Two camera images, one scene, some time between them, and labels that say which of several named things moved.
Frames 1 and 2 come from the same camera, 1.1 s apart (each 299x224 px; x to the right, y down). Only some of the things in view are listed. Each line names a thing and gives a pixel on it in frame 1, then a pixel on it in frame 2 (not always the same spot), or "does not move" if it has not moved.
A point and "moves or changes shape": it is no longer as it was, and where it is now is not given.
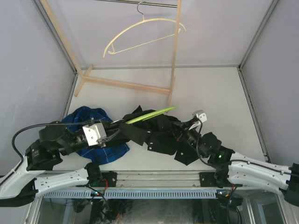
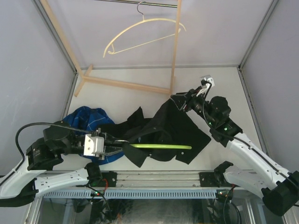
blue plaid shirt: x=101 y=155 does not move
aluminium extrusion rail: x=158 y=178 does not move
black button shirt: x=160 y=133 moves or changes shape
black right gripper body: x=190 y=136 → x=195 y=102
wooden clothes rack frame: x=61 y=35 does not move
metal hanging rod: x=142 y=3 does not move
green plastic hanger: x=150 y=115 → x=161 y=146
